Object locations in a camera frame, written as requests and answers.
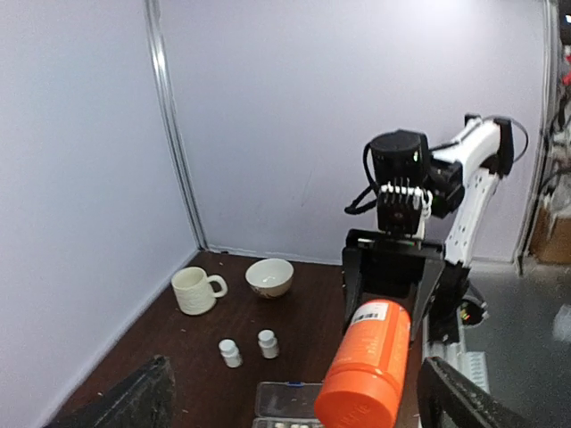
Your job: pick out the white small bowl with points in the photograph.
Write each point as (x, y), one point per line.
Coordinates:
(270, 278)

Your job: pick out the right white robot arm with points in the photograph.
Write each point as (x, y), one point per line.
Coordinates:
(485, 148)

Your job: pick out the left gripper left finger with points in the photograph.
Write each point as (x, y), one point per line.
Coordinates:
(143, 399)

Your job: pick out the clear plastic pill organizer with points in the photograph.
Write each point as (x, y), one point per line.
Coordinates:
(289, 404)

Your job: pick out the front aluminium rail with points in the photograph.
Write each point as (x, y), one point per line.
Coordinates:
(447, 341)

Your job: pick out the white pill bottle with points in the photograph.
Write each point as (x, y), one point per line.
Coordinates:
(230, 353)
(268, 344)

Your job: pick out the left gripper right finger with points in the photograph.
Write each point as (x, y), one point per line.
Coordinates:
(444, 391)

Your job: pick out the orange pill bottle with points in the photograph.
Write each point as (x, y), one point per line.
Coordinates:
(363, 386)

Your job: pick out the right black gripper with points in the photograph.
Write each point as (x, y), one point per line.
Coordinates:
(389, 265)

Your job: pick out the cream textured mug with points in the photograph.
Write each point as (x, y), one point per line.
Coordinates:
(196, 292)

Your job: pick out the white pill bottle front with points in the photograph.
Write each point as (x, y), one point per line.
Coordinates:
(268, 344)

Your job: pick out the right aluminium frame post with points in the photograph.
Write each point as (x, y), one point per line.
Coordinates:
(168, 110)

